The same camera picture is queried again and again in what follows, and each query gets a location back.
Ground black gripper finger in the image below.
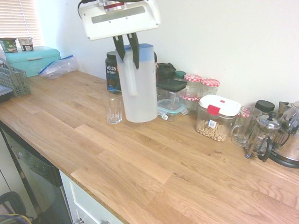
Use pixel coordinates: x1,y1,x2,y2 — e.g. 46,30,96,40
113,35,127,63
127,32,140,70

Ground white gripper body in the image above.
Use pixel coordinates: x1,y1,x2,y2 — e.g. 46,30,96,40
78,0,162,41

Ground translucent pitcher with blue lid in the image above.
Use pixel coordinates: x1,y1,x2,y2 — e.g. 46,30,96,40
115,43,159,123

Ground black Vega protein tub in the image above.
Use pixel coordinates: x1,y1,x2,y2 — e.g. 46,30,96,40
105,51,122,92

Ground black shaker bottle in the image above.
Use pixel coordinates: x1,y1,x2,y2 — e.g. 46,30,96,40
156,62,176,84

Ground clear container with dark lid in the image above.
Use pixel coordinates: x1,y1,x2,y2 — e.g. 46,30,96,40
157,78,187,105

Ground jar with green lid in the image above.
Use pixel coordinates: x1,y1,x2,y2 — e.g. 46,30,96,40
174,70,187,82

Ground clear faceted glass tumbler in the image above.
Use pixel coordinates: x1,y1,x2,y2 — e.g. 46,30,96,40
102,90,124,125

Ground clear plastic zip bag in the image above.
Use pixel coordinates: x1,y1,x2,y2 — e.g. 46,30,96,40
38,55,78,80

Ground glass food container teal lid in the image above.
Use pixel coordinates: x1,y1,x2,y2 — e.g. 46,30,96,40
157,99,189,122

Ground small jar red checkered lid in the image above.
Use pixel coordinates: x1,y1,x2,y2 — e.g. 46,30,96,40
182,94,200,112

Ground teal bread box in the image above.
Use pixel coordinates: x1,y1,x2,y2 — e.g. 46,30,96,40
4,46,62,78

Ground brown and white oatmeal cup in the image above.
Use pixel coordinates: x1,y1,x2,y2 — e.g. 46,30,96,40
18,37,34,52

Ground cereal container white red lid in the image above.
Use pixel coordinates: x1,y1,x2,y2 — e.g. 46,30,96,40
195,95,242,142

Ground window blinds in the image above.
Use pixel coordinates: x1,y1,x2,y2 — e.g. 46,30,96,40
0,0,45,47

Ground grey cutlery basket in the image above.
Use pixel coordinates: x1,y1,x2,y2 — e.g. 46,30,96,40
0,64,32,98

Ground green oatmeal cup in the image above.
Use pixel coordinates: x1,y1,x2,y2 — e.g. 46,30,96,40
0,37,18,53

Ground black tray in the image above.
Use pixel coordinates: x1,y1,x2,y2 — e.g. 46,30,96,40
0,85,12,103

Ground clear glass mug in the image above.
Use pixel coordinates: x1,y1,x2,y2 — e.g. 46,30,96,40
230,105,263,147

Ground jar with black lid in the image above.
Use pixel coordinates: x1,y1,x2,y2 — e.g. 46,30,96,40
254,100,276,115

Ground stainless steel dishwasher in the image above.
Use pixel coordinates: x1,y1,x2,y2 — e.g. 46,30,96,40
0,123,73,224

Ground glass French press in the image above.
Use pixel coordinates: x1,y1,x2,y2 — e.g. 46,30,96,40
244,111,281,162

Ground white cabinet drawer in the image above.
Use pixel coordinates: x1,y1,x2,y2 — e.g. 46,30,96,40
59,170,127,224

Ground stainless steel kettle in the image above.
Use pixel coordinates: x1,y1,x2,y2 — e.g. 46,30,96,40
268,100,299,168

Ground dark green chair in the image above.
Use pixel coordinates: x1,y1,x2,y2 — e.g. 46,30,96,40
0,191,35,224

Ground metal drawer handle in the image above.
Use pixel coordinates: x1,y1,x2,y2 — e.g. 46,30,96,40
77,217,110,224

